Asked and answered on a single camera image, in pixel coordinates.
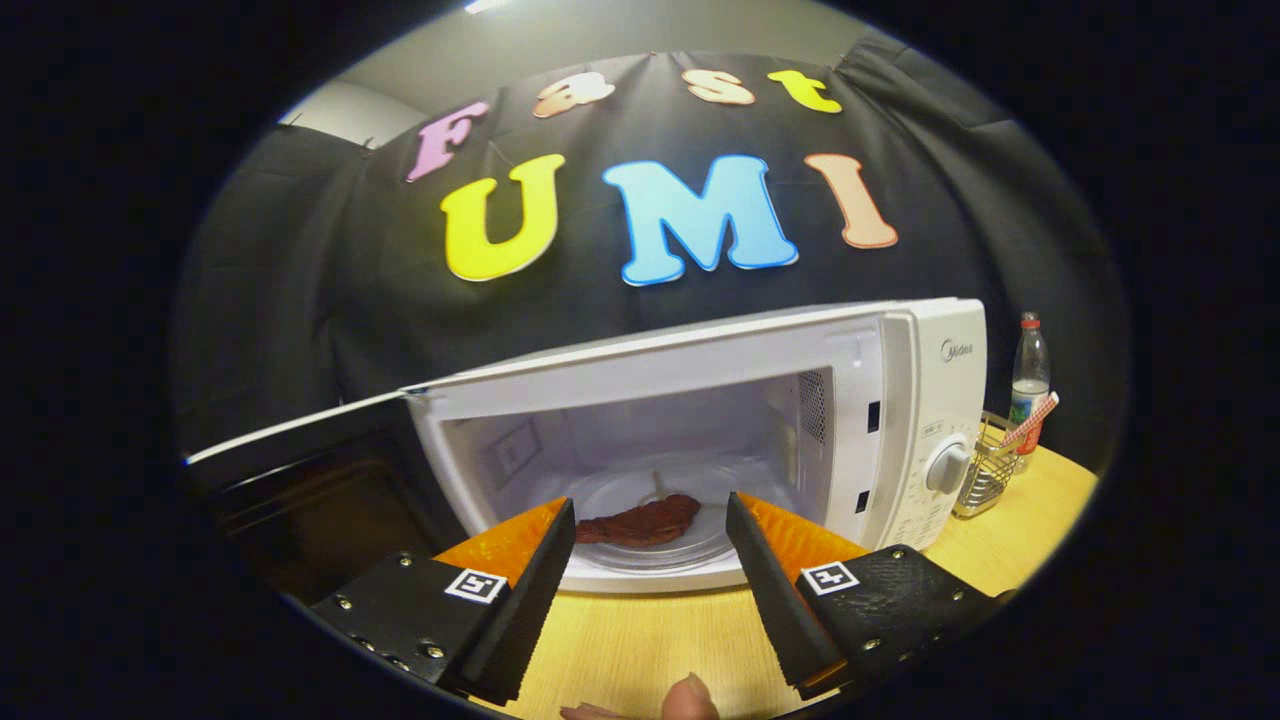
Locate clear plastic water bottle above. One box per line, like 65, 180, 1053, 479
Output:
1008, 312, 1051, 471

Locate white toaster oven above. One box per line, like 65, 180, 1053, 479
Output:
183, 297, 989, 601

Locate metal wire basket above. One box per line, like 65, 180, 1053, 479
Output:
952, 410, 1023, 519

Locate black backdrop cloth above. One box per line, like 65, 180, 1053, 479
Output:
170, 35, 1131, 481

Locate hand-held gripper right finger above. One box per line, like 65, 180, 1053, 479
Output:
725, 491, 1011, 701

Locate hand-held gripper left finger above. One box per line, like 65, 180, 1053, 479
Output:
310, 497, 578, 706

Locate red striped straw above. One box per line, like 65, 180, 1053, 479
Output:
998, 392, 1059, 451

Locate brown meat piece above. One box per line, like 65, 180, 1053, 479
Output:
575, 493, 702, 549

